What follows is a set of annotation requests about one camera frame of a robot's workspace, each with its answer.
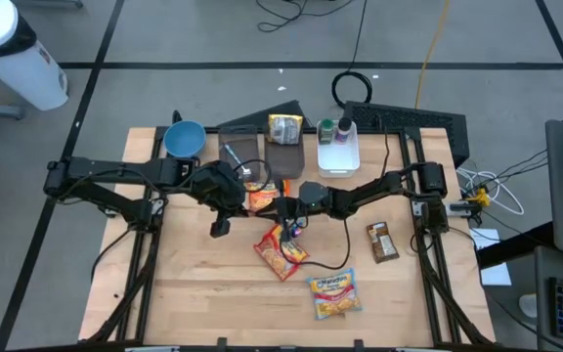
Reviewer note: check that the brown snack bar packet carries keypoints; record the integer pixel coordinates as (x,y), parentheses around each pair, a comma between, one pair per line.
(382,243)

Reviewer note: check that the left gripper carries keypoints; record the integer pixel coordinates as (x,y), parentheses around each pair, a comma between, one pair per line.
(223,188)

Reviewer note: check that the black aluminium table frame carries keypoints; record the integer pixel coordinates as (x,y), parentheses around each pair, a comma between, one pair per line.
(411,133)

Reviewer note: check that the white plastic bin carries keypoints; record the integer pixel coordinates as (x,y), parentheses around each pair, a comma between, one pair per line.
(337,159)

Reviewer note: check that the white trash can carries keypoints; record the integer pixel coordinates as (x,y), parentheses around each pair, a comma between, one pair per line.
(22,73)

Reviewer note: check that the grey metal bar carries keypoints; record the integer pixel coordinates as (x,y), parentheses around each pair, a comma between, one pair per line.
(52,3)

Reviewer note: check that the black-lid spice jar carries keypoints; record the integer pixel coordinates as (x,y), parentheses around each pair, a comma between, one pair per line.
(344,126)

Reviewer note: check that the small black clamp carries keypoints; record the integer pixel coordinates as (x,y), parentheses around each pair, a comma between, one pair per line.
(221,342)
(358,343)

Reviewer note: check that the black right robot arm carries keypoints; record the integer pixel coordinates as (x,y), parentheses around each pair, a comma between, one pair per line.
(359,193)

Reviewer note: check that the red ramen packet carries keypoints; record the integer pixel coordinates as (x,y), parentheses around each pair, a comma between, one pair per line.
(276,256)

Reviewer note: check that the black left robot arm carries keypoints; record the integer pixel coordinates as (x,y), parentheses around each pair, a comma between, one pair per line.
(115,168)

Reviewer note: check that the orange ramen packet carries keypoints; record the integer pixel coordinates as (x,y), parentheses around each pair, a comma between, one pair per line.
(262,195)

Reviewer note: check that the white paper sheet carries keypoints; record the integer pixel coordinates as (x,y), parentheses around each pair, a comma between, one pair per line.
(494,274)

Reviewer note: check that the grey plastic bin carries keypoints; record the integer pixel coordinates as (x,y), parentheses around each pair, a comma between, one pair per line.
(252,146)
(284,163)

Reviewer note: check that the black wedge-shaped panel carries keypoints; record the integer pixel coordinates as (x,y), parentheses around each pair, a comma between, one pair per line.
(252,119)

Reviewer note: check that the yellow plug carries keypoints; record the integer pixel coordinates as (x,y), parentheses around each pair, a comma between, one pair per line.
(480,198)

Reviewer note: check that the black support bar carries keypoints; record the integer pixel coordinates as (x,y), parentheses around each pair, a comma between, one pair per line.
(511,249)

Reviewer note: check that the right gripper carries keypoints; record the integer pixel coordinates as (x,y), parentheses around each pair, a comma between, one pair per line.
(285,207)

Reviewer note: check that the green-lid spice jar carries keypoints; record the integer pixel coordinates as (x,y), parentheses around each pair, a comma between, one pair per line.
(327,128)

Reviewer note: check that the blue bowl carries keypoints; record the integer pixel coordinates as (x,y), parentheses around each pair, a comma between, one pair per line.
(184,139)

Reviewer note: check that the white computer mouse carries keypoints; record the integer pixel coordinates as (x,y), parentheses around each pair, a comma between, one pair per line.
(528,305)

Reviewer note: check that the blue ramen packet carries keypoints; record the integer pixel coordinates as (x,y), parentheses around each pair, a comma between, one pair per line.
(333,293)

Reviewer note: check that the yellow ramen packet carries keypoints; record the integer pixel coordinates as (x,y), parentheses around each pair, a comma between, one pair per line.
(285,129)

